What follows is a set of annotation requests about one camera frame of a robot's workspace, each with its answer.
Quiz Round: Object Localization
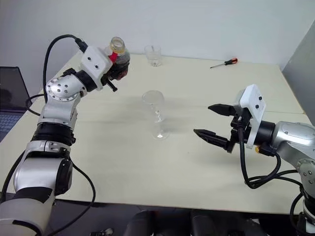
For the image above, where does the small black metal object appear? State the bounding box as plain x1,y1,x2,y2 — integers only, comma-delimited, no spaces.
90,228,114,236

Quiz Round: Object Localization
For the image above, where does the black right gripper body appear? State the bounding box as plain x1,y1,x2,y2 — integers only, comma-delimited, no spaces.
226,105,253,154

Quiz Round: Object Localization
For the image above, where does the clear glass tumbler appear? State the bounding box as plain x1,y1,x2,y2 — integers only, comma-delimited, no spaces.
144,44,162,67

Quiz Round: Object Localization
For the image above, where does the clear wine glass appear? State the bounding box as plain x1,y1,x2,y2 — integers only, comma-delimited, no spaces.
141,90,171,141

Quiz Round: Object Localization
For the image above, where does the orange black handled screwdriver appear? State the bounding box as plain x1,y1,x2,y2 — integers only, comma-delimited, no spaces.
210,58,239,69

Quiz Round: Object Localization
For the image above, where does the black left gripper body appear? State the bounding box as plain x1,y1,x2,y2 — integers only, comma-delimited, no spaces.
101,71,118,93

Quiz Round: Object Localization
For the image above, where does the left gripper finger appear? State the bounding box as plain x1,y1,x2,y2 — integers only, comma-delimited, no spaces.
110,62,130,81

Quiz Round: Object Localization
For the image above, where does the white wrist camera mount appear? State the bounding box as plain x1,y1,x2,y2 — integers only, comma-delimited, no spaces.
80,46,114,91
240,84,267,149

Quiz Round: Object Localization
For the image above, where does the dark open laptop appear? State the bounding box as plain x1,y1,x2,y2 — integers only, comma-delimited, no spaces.
0,66,32,143

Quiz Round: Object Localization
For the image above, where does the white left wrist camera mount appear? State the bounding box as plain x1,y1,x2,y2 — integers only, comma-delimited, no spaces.
80,46,114,91

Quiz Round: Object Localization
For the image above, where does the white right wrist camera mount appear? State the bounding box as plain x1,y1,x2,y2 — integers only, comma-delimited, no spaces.
240,84,267,149

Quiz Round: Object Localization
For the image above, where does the grey partition panel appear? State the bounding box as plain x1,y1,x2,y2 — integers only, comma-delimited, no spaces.
281,30,315,116

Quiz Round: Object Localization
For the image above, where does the small dark drink bottle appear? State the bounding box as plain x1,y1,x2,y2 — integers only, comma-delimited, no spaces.
104,36,131,81

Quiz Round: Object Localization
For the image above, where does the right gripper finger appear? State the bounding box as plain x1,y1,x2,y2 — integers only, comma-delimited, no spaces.
193,128,231,149
207,103,237,117

